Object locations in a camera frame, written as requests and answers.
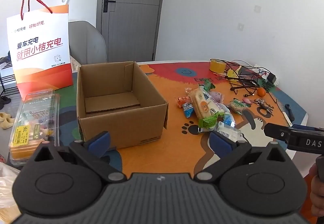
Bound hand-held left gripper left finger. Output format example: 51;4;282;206
25;131;127;185

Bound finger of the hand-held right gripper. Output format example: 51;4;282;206
263;123;292;142

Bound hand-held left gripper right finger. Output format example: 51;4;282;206
194;130;294;185

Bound brown cardboard box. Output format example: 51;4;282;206
76;61;169;150

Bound person's right hand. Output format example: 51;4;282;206
309;163;324;217

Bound bright green snack packet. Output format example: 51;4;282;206
198;113;219;134

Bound black white utility knife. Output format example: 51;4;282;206
285;104;295;121

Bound bunch of keys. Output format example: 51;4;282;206
254;98;275;116

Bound beige and green snack packet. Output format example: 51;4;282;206
228;98;250;115

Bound long cracker packet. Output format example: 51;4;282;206
190;87;225;120

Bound small blue snack packet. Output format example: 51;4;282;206
183;102;195;119

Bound purple pastry packet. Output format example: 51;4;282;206
210;91;225;103

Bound orange snack packet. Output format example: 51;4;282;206
176;96;191;109

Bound black metal stand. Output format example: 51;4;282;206
229;78;257;93

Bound dark green snack packet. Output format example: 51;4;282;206
199;79;216;91

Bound white power strip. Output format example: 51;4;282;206
255;64;279;86

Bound clear plastic pastry container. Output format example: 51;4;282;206
7;89;61;167

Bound yellow plastic bag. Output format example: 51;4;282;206
226;68;240;79

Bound yellow tape roll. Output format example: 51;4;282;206
209;59;228;73

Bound white perforated board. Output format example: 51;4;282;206
70;55;81;73

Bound yellow slippers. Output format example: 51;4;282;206
0;112;16;130

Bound white and orange paper bag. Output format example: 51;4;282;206
6;0;74;96

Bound clear plastic bag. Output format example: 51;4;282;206
0;162;24;224

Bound grey chair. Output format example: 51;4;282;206
68;21;107;65

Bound dark shoes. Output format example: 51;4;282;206
0;96;12;110

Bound black shoe rack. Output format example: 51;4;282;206
0;52;20;98

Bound grey door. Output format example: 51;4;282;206
96;0;169;63

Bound black wire rack with cables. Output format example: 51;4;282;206
223;59;269;96

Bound white cable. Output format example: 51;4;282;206
231;59;257;67

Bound black door handle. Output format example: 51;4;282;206
103;0;116;13

